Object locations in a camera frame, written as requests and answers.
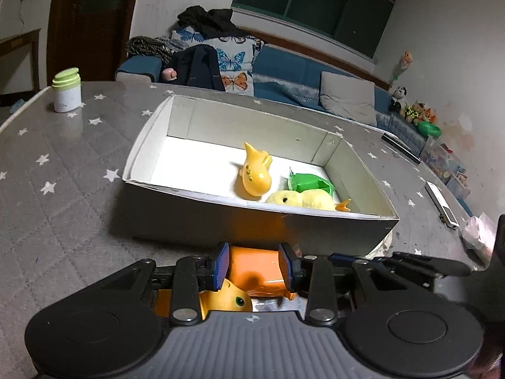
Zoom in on white cardboard box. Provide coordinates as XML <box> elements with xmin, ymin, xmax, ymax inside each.
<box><xmin>122</xmin><ymin>95</ymin><xmax>400</xmax><ymax>257</ymax></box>

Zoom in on dark window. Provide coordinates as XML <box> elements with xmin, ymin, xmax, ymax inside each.
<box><xmin>230</xmin><ymin>0</ymin><xmax>403</xmax><ymax>60</ymax></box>

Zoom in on butterfly print pillow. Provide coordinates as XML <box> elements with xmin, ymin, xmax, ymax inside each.
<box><xmin>170</xmin><ymin>27</ymin><xmax>264</xmax><ymax>97</ymax></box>

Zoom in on yellow plastic fish toy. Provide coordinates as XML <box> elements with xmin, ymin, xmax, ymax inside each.
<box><xmin>237</xmin><ymin>142</ymin><xmax>274</xmax><ymax>200</ymax></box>

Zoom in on dark jacket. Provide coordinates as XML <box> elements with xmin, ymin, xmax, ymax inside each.
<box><xmin>167</xmin><ymin>44</ymin><xmax>226</xmax><ymax>92</ymax></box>

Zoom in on orange and yellow plastic toy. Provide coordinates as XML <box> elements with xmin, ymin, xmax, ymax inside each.
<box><xmin>153</xmin><ymin>245</ymin><xmax>300</xmax><ymax>321</ymax></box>

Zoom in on blue sofa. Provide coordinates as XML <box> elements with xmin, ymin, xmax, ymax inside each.
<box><xmin>115</xmin><ymin>44</ymin><xmax>437</xmax><ymax>156</ymax></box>

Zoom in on brown wooden door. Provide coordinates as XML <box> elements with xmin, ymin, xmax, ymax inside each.
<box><xmin>46</xmin><ymin>0</ymin><xmax>145</xmax><ymax>84</ymax></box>

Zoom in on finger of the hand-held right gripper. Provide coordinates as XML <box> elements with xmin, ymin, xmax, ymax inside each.
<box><xmin>327</xmin><ymin>250</ymin><xmax>472</xmax><ymax>286</ymax></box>

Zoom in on striped knit blanket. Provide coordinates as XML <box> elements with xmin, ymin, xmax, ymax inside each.
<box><xmin>126</xmin><ymin>36</ymin><xmax>183</xmax><ymax>62</ymax></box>

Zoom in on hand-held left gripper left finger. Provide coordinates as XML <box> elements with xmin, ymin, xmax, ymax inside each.
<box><xmin>92</xmin><ymin>242</ymin><xmax>231</xmax><ymax>326</ymax></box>

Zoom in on panda plush toy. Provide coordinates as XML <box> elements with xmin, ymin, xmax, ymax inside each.
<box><xmin>388</xmin><ymin>84</ymin><xmax>408</xmax><ymax>112</ymax></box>

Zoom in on clear storage bin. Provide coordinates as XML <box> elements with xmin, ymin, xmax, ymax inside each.
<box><xmin>420</xmin><ymin>136</ymin><xmax>472</xmax><ymax>199</ymax></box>

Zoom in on white jar with green lid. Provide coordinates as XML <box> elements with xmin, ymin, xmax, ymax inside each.
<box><xmin>52</xmin><ymin>68</ymin><xmax>83</xmax><ymax>113</ymax></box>

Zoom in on yellow plush duck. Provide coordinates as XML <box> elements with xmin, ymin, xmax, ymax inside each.
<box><xmin>264</xmin><ymin>189</ymin><xmax>352</xmax><ymax>212</ymax></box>

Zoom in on wooden side table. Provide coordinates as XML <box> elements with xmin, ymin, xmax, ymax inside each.
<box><xmin>0</xmin><ymin>28</ymin><xmax>42</xmax><ymax>107</ymax></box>

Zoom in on orange plush toys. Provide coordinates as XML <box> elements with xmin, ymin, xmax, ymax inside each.
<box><xmin>400</xmin><ymin>102</ymin><xmax>438</xmax><ymax>125</ymax></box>

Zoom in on black remote control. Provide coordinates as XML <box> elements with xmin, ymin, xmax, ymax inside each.
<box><xmin>381</xmin><ymin>132</ymin><xmax>422</xmax><ymax>165</ymax></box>

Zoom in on green plastic bowl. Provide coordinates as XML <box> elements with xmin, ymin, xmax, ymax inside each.
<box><xmin>417</xmin><ymin>121</ymin><xmax>443</xmax><ymax>138</ymax></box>

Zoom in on grey star-print tablecloth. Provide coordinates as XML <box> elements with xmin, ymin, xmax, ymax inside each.
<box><xmin>0</xmin><ymin>81</ymin><xmax>505</xmax><ymax>379</ymax></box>

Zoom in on crumpled plastic bag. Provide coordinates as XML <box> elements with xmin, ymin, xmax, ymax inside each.
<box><xmin>460</xmin><ymin>212</ymin><xmax>499</xmax><ymax>262</ymax></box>

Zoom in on grey cushion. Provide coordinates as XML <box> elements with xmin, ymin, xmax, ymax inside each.
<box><xmin>318</xmin><ymin>71</ymin><xmax>378</xmax><ymax>125</ymax></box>

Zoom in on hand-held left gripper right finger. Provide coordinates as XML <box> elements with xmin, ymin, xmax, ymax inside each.
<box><xmin>277</xmin><ymin>242</ymin><xmax>439</xmax><ymax>326</ymax></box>

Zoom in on white remote control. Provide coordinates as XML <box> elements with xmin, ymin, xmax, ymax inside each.
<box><xmin>425</xmin><ymin>181</ymin><xmax>459</xmax><ymax>228</ymax></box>

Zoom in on black clothes pile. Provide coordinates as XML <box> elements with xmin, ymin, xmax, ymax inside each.
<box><xmin>177</xmin><ymin>6</ymin><xmax>247</xmax><ymax>41</ymax></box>

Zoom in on green plastic toy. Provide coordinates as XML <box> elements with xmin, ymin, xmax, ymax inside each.
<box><xmin>287</xmin><ymin>168</ymin><xmax>336</xmax><ymax>196</ymax></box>

